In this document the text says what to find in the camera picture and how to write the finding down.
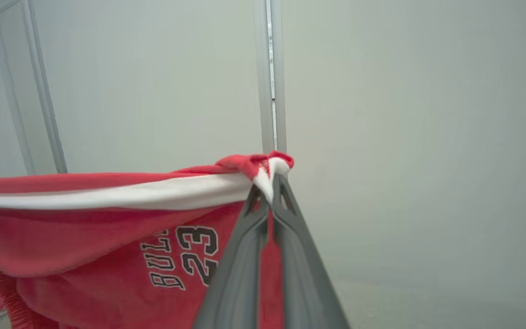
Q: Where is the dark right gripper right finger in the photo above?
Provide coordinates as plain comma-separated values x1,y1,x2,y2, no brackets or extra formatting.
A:
272,173,351,329

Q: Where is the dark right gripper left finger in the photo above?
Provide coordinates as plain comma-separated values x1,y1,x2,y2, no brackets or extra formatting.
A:
192,185,271,329

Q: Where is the grey metal post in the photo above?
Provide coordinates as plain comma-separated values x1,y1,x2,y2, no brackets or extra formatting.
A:
252,0,288,156

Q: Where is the grey wall panel frame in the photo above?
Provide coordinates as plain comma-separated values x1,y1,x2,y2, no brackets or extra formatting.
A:
0,0,68,175

